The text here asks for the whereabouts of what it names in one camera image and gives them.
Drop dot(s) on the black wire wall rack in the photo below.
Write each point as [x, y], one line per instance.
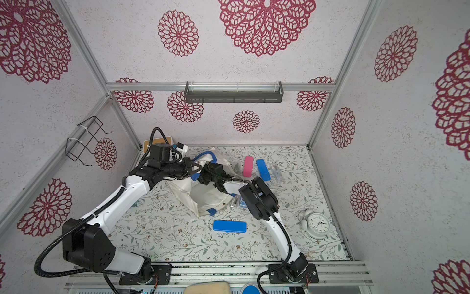
[88, 131]

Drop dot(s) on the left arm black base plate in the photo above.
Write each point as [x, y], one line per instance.
[151, 274]

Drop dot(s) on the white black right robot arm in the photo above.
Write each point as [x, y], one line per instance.
[263, 206]

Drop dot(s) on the blue round object at base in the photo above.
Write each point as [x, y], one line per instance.
[250, 289]

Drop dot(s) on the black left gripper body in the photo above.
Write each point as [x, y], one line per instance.
[182, 170]

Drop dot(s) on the white canvas bag blue handles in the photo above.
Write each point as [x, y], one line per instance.
[207, 200]

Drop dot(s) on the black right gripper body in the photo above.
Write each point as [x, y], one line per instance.
[211, 173]

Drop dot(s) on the clear blue compass set case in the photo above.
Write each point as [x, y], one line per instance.
[242, 203]

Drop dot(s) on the white alarm clock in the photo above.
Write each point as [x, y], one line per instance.
[316, 225]

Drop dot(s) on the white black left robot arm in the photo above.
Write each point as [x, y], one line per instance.
[86, 243]

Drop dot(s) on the clear lilac compass case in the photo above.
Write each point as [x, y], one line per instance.
[277, 173]

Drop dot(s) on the beige cushion at base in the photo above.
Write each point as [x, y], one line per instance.
[218, 287]

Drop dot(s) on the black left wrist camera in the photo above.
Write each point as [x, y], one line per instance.
[160, 153]

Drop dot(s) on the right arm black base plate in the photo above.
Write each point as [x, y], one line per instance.
[288, 275]

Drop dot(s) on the clear pink compass case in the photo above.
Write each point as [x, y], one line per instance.
[235, 203]

